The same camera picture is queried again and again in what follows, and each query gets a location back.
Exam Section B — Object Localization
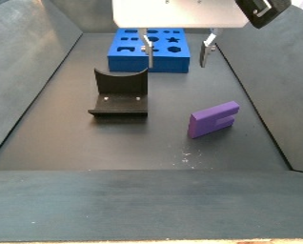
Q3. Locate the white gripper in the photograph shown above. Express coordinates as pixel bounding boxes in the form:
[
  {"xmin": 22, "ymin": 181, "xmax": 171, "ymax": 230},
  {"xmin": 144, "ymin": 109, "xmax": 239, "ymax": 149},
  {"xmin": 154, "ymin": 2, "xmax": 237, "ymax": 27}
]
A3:
[{"xmin": 112, "ymin": 0, "xmax": 249, "ymax": 67}]

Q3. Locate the purple double-square block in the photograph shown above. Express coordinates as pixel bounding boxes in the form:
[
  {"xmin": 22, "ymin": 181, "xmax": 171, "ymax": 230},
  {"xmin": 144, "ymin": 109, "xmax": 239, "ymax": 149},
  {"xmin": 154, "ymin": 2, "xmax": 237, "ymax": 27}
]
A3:
[{"xmin": 187, "ymin": 101, "xmax": 239, "ymax": 138}]

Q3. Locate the blue foam shape board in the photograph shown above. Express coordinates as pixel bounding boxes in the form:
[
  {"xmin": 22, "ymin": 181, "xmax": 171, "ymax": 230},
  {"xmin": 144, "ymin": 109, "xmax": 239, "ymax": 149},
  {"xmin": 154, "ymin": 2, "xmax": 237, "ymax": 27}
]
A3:
[{"xmin": 107, "ymin": 29, "xmax": 191, "ymax": 73}]

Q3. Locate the black curved holder stand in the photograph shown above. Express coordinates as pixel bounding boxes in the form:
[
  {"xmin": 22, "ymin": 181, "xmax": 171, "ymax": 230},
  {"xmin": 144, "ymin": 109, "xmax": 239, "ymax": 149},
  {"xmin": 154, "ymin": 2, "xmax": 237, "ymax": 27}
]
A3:
[{"xmin": 88, "ymin": 70, "xmax": 148, "ymax": 116}]

